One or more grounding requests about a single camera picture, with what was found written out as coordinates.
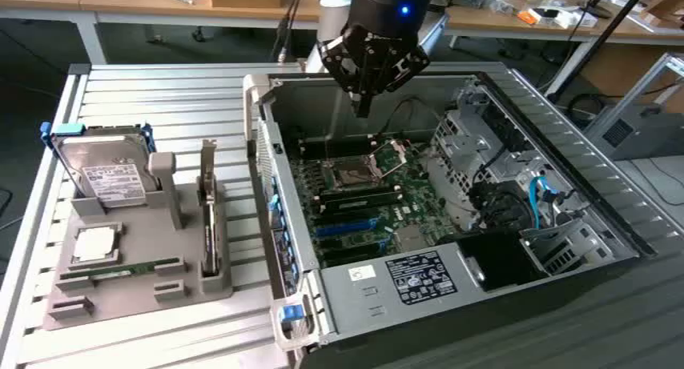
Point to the silver hard disk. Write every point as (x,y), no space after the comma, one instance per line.
(107,173)

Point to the grey parts rack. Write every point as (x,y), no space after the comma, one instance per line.
(139,233)

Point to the grey computer tower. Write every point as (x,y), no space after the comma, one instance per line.
(641,133)

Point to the black monitor stand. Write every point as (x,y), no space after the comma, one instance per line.
(595,9)

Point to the cluttered wooden desk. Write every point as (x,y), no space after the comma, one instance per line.
(641,34)

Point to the metal drive cage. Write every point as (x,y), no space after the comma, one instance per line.
(465,145)

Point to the grey power supply unit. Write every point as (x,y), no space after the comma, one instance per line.
(369,301)

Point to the silver CPU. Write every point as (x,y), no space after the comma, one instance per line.
(95,245)

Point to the blue case latch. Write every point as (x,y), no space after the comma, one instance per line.
(291,314)

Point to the aluminium profile frame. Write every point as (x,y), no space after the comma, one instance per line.
(660,70)

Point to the black ribbed plastic holder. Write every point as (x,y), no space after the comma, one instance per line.
(502,209)

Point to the blue card retention clip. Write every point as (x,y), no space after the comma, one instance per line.
(275,209)

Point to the orange and white box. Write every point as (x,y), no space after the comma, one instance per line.
(534,16)

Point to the black expansion slot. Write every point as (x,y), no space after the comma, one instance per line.
(342,219)

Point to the CPU socket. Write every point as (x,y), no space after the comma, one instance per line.
(347,177)

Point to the black tripod pole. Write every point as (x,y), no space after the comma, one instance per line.
(599,45)

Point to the installed black RAM stick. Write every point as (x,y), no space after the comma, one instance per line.
(363,204)

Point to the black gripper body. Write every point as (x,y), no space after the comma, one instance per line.
(385,9)

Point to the metal socket cover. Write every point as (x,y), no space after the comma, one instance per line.
(393,157)

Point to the grey chipset heatsink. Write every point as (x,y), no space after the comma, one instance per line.
(414,237)

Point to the green RAM stick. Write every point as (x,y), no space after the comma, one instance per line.
(123,269)

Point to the metal disk bay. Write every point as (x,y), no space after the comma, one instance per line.
(567,245)

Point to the blue expansion slot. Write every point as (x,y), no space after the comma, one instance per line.
(345,227)

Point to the blue disk caddy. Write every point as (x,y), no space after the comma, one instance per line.
(70,129)

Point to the graphics card with metal bracket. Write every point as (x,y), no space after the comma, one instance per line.
(210,233)

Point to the open PC case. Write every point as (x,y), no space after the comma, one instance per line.
(310,105)

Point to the white small box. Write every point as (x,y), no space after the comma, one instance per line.
(577,20)

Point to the green motherboard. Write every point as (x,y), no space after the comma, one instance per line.
(422,209)

